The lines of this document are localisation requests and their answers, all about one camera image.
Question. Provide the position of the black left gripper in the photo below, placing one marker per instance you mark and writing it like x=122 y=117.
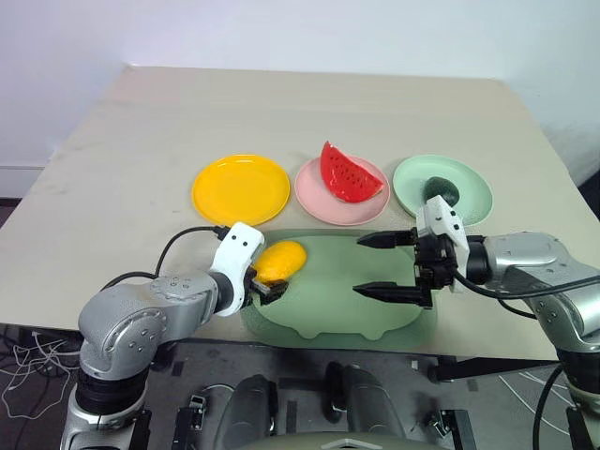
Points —
x=250 y=281

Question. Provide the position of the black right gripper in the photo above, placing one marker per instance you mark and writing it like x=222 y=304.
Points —
x=436 y=265

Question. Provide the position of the yellow toy mango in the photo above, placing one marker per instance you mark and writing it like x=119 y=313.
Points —
x=281 y=260

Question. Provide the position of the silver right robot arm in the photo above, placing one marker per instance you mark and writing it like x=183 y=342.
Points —
x=529 y=258

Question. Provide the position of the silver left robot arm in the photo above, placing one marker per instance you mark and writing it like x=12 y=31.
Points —
x=126 y=323

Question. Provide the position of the pink plate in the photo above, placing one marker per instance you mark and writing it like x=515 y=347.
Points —
x=319 y=199

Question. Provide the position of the light green plate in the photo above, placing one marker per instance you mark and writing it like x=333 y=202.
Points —
x=469 y=197

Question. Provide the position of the yellow plate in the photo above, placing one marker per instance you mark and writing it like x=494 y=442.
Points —
x=241 y=189

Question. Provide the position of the green silicone tray mat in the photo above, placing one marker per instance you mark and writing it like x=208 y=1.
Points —
x=337 y=290

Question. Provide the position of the dark green toy avocado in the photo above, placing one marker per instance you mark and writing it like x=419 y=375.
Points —
x=444 y=188

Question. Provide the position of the red toy watermelon slice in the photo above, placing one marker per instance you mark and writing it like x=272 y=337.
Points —
x=348 y=179

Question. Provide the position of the dark rounded grey shape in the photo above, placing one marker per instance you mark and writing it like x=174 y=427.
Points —
x=370 y=403
x=248 y=412

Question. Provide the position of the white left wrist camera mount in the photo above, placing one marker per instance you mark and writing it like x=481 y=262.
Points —
x=236 y=244

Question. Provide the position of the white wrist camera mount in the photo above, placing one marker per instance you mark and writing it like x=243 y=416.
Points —
x=443 y=220
x=236 y=244

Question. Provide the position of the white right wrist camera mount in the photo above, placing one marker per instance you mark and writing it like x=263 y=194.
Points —
x=443 y=220

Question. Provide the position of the black table frame bar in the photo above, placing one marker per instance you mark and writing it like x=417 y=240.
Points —
x=497 y=368

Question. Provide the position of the black metal latch bracket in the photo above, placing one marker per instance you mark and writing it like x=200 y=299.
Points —
x=450 y=426
x=192 y=417

